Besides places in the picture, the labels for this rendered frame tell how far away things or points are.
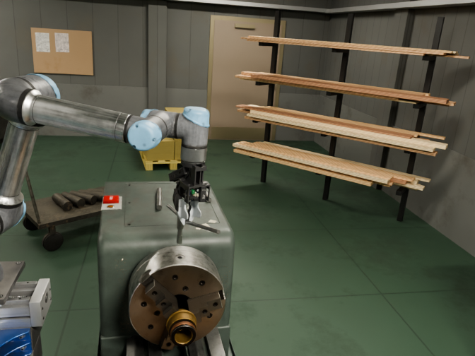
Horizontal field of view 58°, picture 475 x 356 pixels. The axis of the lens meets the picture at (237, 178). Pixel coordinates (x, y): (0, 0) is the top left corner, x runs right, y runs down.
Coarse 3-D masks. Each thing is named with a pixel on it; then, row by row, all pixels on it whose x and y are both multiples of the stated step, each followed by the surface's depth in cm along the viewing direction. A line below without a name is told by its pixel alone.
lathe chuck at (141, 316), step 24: (144, 264) 141; (168, 264) 135; (192, 264) 137; (144, 288) 135; (168, 288) 137; (192, 288) 139; (216, 288) 141; (144, 312) 138; (216, 312) 144; (144, 336) 141
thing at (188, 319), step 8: (176, 312) 131; (184, 312) 131; (168, 320) 131; (176, 320) 128; (184, 320) 129; (192, 320) 130; (168, 328) 129; (176, 328) 126; (184, 328) 126; (192, 328) 127; (176, 336) 130; (184, 336) 131; (192, 336) 128; (176, 344) 127; (184, 344) 128
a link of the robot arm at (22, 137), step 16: (32, 80) 121; (48, 80) 127; (48, 96) 125; (16, 128) 126; (32, 128) 126; (16, 144) 128; (32, 144) 131; (0, 160) 130; (16, 160) 130; (0, 176) 131; (16, 176) 133; (0, 192) 133; (16, 192) 136; (0, 208) 134; (16, 208) 138; (16, 224) 144
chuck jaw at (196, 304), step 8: (200, 296) 140; (208, 296) 140; (216, 296) 139; (192, 304) 137; (200, 304) 136; (208, 304) 138; (216, 304) 139; (192, 312) 133; (200, 312) 136; (208, 312) 136; (200, 320) 134
